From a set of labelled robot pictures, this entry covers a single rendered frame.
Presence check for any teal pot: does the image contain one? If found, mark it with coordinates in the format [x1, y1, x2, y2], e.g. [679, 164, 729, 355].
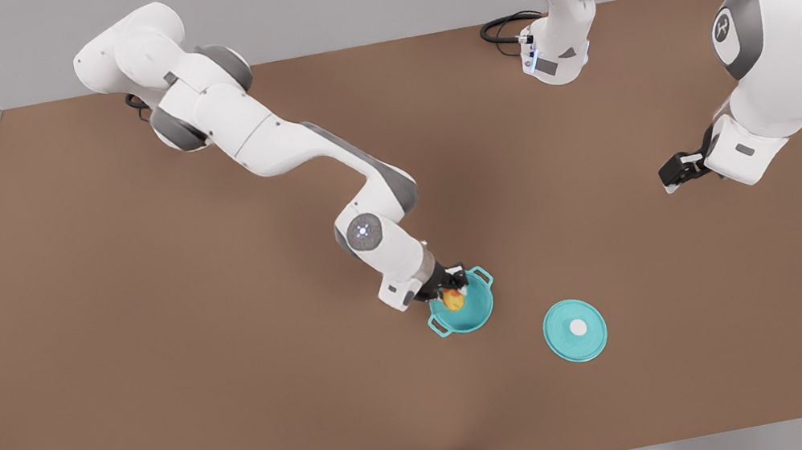
[420, 263, 503, 341]

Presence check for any teal pot lid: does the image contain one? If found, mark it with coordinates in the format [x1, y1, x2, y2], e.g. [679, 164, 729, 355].
[539, 294, 613, 369]

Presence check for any black cable loop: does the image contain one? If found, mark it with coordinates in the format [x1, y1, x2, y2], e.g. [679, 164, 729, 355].
[124, 90, 154, 126]
[478, 8, 550, 63]

